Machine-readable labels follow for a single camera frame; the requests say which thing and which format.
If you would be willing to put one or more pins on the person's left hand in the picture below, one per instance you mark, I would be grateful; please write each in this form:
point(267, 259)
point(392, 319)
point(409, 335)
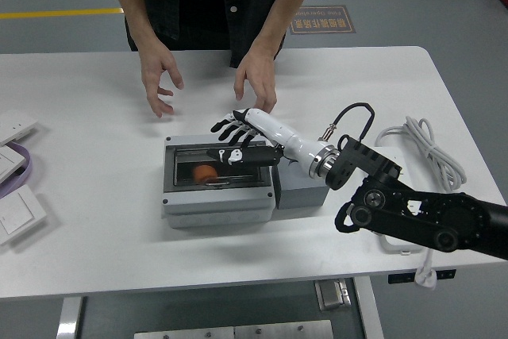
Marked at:
point(258, 77)

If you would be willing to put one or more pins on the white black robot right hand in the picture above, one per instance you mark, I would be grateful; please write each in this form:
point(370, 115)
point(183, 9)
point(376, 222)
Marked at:
point(278, 132)

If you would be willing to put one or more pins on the person's right hand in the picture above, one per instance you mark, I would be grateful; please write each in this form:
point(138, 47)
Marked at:
point(156, 65)

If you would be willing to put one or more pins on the grey box with clear lid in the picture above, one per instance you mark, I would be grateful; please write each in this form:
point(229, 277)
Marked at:
point(218, 204)

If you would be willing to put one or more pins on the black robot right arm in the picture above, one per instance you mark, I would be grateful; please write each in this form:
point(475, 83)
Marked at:
point(436, 212)

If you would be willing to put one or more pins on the person's right forearm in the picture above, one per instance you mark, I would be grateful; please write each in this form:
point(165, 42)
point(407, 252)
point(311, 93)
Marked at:
point(127, 1)

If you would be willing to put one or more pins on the person's left forearm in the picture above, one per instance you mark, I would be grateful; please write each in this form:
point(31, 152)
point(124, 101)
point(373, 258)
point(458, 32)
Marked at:
point(278, 21)

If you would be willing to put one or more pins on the dark grey cube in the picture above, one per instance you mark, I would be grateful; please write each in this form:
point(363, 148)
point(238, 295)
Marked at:
point(301, 196)

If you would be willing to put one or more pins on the brown floor sign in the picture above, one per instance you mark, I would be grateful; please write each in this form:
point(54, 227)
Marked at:
point(329, 21)

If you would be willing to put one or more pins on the yellow floor line tape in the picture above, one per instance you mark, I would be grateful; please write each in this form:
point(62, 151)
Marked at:
point(59, 12)

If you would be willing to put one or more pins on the black strip under table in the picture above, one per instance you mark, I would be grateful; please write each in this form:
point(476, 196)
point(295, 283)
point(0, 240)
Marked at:
point(401, 277)

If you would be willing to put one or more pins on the white table leg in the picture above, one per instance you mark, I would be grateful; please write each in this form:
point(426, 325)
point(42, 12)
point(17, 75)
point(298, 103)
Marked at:
point(369, 307)
point(69, 317)

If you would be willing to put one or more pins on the white switch panel with dots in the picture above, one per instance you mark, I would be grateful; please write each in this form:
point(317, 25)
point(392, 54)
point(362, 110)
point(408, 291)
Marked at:
point(16, 126)

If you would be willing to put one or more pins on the grey metal bracket box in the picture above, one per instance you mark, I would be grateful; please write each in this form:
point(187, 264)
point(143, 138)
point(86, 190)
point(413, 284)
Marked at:
point(332, 295)

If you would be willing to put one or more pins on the large white switch panel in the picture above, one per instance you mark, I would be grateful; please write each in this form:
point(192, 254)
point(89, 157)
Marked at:
point(20, 212)

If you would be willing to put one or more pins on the grey metal base plate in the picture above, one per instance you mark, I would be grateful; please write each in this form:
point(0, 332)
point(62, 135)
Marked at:
point(234, 331)

